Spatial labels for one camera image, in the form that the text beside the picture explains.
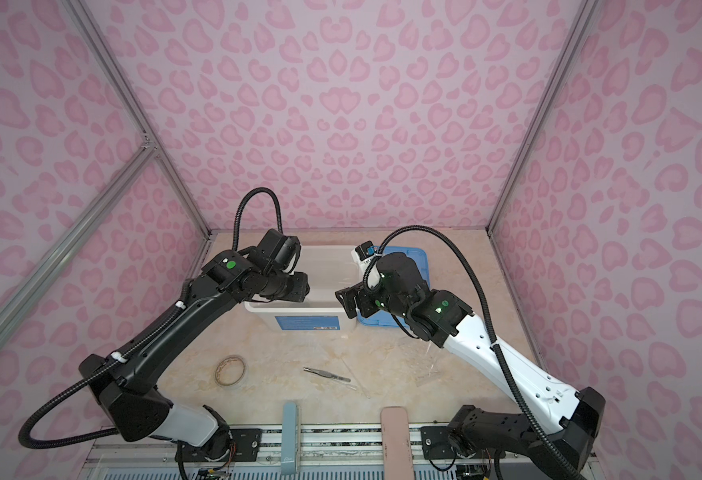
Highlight glass stirring rod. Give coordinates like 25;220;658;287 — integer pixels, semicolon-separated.
340;357;372;399

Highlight blue plastic lid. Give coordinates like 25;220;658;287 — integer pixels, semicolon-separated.
358;246;431;334

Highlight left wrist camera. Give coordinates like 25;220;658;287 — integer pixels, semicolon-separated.
256;229;301;272

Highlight metal tweezers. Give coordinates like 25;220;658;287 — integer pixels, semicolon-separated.
303;367;352;383

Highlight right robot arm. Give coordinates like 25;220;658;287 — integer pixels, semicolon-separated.
335;243;606;479

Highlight clear tape roll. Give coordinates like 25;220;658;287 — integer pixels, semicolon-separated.
214;355;247;387

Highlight aluminium mounting rail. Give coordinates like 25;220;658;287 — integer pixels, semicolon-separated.
77;419;607;480

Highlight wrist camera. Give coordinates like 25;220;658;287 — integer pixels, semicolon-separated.
353;241;377;269
256;229;301;272

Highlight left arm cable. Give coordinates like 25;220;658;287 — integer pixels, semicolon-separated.
17;187;284;450

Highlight light blue clamp bar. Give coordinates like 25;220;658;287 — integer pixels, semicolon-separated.
280;401;301;477

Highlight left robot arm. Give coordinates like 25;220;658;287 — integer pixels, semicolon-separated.
90;247;310;460

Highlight white plastic bin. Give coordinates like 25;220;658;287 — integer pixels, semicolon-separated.
244;245;362;332

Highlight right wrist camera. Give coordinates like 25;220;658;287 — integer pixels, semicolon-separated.
353;241;377;269

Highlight pink clamp bar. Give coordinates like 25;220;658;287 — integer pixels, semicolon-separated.
380;406;415;480

